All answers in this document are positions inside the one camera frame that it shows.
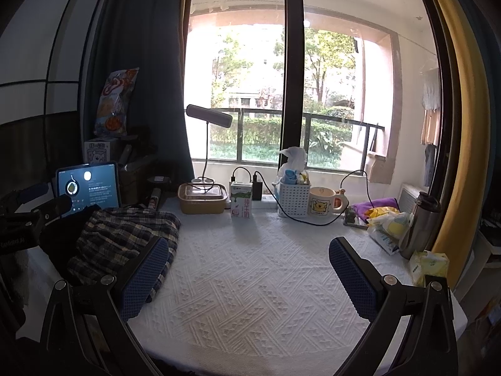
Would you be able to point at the cream mug with bear print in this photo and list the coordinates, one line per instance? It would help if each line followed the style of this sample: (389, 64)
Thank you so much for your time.
(323, 203)

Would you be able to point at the small green figurine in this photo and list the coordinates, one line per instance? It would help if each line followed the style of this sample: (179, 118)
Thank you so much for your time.
(352, 213)

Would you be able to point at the dark window mullion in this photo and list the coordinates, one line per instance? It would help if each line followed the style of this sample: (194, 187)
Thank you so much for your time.
(293, 66)

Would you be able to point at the green white milk carton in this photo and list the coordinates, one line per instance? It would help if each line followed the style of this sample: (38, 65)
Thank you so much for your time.
(240, 203)

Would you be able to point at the yellow curtain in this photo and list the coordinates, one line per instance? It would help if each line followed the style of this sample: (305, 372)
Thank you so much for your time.
(462, 105)

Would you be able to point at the yellow tissue pack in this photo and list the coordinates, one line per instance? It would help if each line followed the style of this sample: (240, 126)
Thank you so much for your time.
(428, 266)

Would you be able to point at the gooseneck desk lamp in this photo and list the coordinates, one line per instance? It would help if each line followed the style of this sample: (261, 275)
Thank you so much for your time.
(209, 115)

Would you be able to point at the white plastic bag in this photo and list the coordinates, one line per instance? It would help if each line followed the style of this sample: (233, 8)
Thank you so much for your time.
(293, 156)

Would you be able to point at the beige lunch box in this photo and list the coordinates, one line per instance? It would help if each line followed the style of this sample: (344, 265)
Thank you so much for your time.
(201, 203)

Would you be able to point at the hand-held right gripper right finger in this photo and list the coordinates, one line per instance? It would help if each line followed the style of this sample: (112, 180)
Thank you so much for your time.
(352, 278)

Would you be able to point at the balcony railing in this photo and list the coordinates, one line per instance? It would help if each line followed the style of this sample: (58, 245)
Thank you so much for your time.
(307, 137)

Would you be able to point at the white printed box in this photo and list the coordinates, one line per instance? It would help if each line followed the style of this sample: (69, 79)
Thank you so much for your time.
(100, 150)

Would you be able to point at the black charger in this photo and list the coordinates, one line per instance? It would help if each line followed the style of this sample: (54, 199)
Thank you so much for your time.
(257, 190)

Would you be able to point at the blue pouch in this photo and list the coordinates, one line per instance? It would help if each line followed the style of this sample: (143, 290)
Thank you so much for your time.
(290, 176)

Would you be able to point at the white power strip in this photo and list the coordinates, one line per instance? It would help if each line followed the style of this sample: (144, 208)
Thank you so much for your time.
(268, 203)

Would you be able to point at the colourful snack bag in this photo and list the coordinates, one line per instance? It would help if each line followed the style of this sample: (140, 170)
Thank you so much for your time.
(115, 102)

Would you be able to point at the tablet with lit screen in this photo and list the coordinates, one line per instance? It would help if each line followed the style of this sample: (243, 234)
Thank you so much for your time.
(94, 188)

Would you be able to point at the cardboard box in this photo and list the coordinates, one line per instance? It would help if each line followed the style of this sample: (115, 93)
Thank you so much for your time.
(381, 168)

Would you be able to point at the dark hanging pants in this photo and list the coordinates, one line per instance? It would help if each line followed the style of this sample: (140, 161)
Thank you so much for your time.
(430, 164)

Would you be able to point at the steel thermos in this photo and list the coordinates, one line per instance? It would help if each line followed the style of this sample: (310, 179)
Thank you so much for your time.
(418, 227)

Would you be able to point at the beige hanging garment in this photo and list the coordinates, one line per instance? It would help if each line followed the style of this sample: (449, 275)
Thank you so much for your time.
(430, 127)

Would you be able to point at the white plastic pack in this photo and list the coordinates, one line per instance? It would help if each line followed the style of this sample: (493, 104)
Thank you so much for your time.
(387, 231)

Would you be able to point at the blue curtain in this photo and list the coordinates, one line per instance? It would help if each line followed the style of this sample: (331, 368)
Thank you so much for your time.
(148, 66)

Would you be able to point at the small glass tray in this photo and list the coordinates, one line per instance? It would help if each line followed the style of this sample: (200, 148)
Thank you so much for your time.
(356, 225)

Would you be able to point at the plaid pants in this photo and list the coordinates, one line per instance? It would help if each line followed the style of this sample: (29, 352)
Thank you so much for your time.
(117, 235)

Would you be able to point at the small yellow packet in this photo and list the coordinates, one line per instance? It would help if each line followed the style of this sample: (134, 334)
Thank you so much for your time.
(303, 178)

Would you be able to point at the black round case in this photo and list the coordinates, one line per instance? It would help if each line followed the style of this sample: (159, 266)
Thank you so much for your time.
(158, 182)

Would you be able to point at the pale hanging shirt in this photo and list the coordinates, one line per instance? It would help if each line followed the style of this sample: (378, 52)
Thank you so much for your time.
(430, 88)

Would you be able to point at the white perforated basket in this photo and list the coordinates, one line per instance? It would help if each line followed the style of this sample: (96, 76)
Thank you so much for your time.
(293, 201)

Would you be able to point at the purple cloth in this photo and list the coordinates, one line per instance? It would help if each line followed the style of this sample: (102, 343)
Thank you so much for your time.
(379, 205)

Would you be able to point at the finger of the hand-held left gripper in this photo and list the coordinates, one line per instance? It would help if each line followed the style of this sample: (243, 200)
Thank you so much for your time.
(37, 192)
(54, 206)

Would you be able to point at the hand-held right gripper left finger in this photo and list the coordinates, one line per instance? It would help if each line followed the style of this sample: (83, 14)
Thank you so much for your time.
(145, 278)

